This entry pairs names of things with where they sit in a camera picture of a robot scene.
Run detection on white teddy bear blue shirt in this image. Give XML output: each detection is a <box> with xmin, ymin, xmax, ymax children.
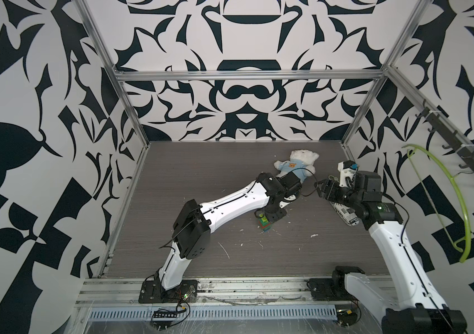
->
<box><xmin>274</xmin><ymin>150</ymin><xmax>320</xmax><ymax>183</ymax></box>

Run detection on black usb hub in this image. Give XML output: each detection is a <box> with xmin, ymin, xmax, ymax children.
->
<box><xmin>151</xmin><ymin>309</ymin><xmax>179</xmax><ymax>321</ymax></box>

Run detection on white slotted cable duct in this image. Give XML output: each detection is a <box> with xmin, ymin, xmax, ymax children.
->
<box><xmin>88</xmin><ymin>304</ymin><xmax>337</xmax><ymax>321</ymax></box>

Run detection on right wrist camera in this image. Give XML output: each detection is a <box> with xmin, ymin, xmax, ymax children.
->
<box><xmin>338</xmin><ymin>160</ymin><xmax>359</xmax><ymax>188</ymax></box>

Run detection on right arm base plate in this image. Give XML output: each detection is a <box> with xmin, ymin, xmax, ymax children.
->
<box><xmin>306</xmin><ymin>266</ymin><xmax>365</xmax><ymax>301</ymax></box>

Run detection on green plastic hanger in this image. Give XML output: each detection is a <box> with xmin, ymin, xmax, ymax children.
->
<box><xmin>402</xmin><ymin>144</ymin><xmax>472</xmax><ymax>263</ymax></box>

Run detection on black wall hook rail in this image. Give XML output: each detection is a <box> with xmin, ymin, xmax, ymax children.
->
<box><xmin>417</xmin><ymin>100</ymin><xmax>474</xmax><ymax>174</ymax></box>

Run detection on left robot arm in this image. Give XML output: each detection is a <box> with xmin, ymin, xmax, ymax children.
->
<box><xmin>154</xmin><ymin>172</ymin><xmax>302</xmax><ymax>292</ymax></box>

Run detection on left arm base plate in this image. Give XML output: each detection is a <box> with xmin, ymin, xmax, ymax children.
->
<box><xmin>138</xmin><ymin>280</ymin><xmax>199</xmax><ymax>304</ymax></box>

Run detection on long lime lego brick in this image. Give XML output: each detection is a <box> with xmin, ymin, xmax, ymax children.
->
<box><xmin>259</xmin><ymin>214</ymin><xmax>270</xmax><ymax>229</ymax></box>

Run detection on black connector box right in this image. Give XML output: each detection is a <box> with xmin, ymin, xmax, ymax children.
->
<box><xmin>337</xmin><ymin>309</ymin><xmax>359</xmax><ymax>327</ymax></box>

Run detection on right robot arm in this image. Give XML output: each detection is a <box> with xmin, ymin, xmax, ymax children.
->
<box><xmin>314</xmin><ymin>171</ymin><xmax>467</xmax><ymax>333</ymax></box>

